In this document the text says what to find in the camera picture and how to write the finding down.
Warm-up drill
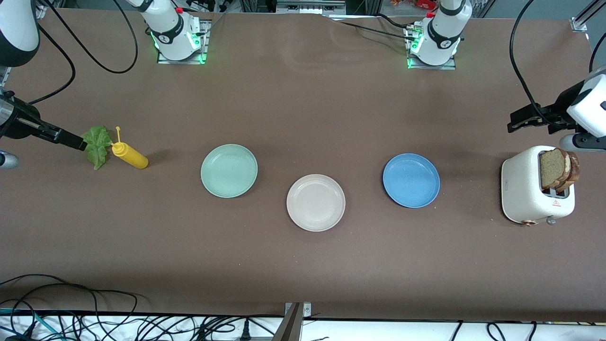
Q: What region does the green lettuce leaf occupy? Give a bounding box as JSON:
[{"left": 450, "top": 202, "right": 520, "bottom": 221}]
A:
[{"left": 80, "top": 125, "right": 114, "bottom": 171}]

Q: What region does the brown bread slice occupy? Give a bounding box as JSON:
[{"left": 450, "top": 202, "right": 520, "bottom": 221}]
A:
[
  {"left": 539, "top": 148, "right": 572, "bottom": 190},
  {"left": 566, "top": 150, "right": 581, "bottom": 193}
]

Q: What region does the yellow mustard squeeze bottle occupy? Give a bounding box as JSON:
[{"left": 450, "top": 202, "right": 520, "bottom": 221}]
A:
[{"left": 110, "top": 126, "right": 149, "bottom": 170}]

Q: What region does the blue plate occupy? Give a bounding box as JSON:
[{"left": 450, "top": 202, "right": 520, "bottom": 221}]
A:
[{"left": 383, "top": 153, "right": 441, "bottom": 209}]

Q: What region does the pale green plate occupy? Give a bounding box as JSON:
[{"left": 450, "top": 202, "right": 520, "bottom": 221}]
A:
[{"left": 200, "top": 144, "right": 258, "bottom": 198}]

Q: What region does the beige plate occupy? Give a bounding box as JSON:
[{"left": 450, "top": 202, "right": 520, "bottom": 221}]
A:
[{"left": 286, "top": 174, "right": 346, "bottom": 233}]

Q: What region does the white two-slot toaster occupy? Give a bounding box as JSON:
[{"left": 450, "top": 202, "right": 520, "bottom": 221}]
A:
[{"left": 501, "top": 145, "right": 576, "bottom": 227}]

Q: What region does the red orange snack package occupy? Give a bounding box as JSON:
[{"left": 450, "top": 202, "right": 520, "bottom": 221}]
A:
[{"left": 391, "top": 0, "right": 438, "bottom": 11}]

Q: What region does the grey equipment box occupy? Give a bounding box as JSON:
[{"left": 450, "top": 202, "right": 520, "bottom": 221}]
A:
[{"left": 276, "top": 0, "right": 346, "bottom": 15}]

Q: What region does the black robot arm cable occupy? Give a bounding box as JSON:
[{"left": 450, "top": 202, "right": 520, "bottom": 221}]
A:
[
  {"left": 589, "top": 45, "right": 606, "bottom": 74},
  {"left": 37, "top": 0, "right": 139, "bottom": 74},
  {"left": 509, "top": 0, "right": 554, "bottom": 128},
  {"left": 27, "top": 0, "right": 76, "bottom": 105}
]

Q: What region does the long looping black cable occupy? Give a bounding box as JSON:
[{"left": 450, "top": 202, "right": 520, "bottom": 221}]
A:
[{"left": 0, "top": 273, "right": 139, "bottom": 315}]

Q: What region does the black base power cable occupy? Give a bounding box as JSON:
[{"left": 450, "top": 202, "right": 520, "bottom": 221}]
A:
[
  {"left": 376, "top": 13, "right": 415, "bottom": 33},
  {"left": 327, "top": 19, "right": 412, "bottom": 42}
]

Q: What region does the teal cable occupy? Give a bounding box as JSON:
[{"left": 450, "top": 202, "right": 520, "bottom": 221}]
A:
[{"left": 0, "top": 308, "right": 64, "bottom": 341}]

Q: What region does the grey metal bracket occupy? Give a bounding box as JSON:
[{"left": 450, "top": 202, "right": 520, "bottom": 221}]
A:
[{"left": 272, "top": 302, "right": 313, "bottom": 341}]

